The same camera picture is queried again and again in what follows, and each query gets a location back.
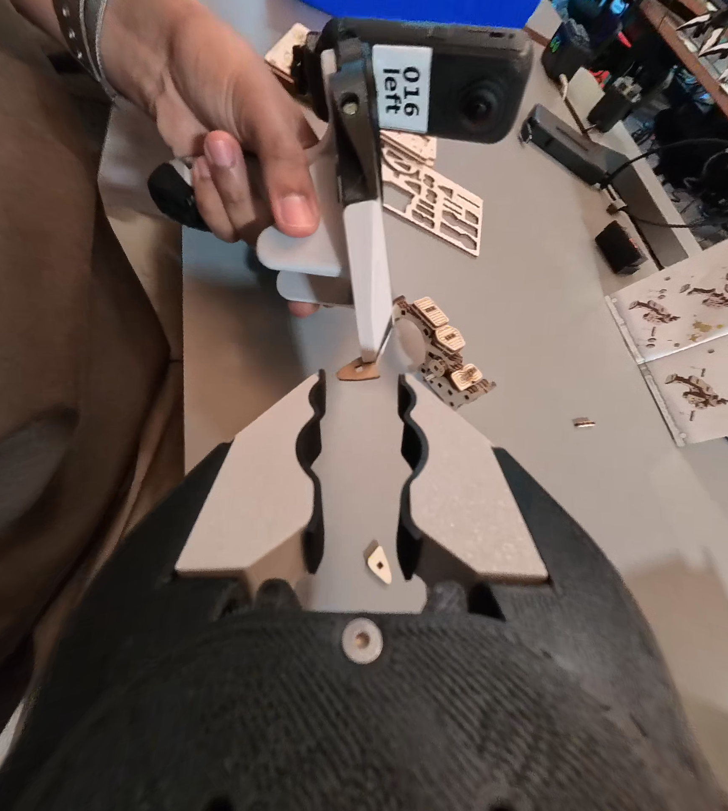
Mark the black box with red label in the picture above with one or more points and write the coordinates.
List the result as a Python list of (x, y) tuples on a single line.
[(617, 247)]

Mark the blue plastic bin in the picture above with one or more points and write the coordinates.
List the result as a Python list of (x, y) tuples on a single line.
[(465, 9)]

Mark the wooden background table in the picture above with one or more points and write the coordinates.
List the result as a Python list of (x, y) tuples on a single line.
[(706, 73)]

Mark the grey woven watch band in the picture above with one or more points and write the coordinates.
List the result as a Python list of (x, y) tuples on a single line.
[(82, 38)]

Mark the small triangular wooden piece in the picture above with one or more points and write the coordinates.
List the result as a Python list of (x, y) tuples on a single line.
[(357, 374), (384, 573)]

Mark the grey desk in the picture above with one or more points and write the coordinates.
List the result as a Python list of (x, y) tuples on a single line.
[(560, 507)]

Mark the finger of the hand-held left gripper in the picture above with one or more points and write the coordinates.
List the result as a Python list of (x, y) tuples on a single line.
[(367, 266)]

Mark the person's left hand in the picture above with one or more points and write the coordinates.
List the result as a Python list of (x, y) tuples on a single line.
[(211, 114)]

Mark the black cube charger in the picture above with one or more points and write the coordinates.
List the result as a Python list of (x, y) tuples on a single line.
[(566, 54)]

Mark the long black box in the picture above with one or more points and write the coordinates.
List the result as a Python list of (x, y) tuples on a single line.
[(566, 142)]

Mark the wooden puzzle model assembly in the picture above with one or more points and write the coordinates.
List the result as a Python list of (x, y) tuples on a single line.
[(446, 342)]

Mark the wooden sheet with cutouts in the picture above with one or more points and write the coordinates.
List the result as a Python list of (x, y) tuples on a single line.
[(475, 222)]

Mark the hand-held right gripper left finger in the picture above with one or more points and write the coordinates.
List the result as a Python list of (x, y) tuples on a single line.
[(250, 513)]

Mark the small wooden stick piece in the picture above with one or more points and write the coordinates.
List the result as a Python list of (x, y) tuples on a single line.
[(583, 422)]

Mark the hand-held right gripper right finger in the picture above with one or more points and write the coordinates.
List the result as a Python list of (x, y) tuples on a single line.
[(478, 519)]

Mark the person's brown clothing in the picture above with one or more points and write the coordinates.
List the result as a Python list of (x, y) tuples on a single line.
[(34, 317)]

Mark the assembly instruction sheet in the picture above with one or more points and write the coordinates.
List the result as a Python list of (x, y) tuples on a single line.
[(668, 355)]

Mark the flat dark device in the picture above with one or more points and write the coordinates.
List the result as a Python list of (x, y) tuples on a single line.
[(661, 215)]

